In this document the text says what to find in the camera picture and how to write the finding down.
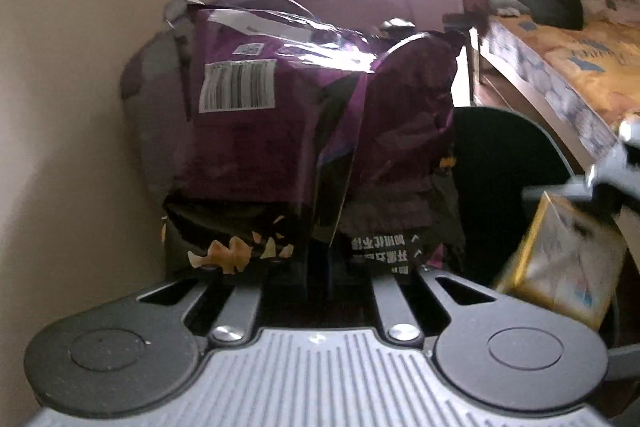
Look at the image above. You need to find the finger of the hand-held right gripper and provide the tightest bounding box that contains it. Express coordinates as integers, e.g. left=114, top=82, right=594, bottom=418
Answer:
left=520, top=114, right=640, bottom=220

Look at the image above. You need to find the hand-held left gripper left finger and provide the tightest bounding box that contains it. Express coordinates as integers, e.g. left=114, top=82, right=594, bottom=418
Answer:
left=136, top=274, right=263, bottom=348

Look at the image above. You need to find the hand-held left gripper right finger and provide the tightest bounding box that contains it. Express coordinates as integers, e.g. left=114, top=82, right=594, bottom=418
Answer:
left=370, top=264, right=498, bottom=348

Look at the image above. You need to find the dark trash bin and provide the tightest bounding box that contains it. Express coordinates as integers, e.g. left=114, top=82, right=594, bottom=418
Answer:
left=447, top=106, right=640, bottom=383

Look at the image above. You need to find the yellow patterned bed sheet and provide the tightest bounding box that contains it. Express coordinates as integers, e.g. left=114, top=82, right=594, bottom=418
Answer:
left=492, top=0, right=640, bottom=128

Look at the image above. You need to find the purple snack bag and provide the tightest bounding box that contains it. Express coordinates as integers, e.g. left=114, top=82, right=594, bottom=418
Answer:
left=162, top=0, right=468, bottom=278

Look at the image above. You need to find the black cloth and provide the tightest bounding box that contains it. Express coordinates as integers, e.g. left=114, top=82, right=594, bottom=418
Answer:
left=514, top=0, right=587, bottom=30

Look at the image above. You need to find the yellow white carton box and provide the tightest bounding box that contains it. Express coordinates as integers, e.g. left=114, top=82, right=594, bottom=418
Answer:
left=492, top=191, right=628, bottom=330

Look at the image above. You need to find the small grey cloth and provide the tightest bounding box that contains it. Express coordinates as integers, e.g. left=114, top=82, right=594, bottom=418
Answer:
left=487, top=0, right=532, bottom=16

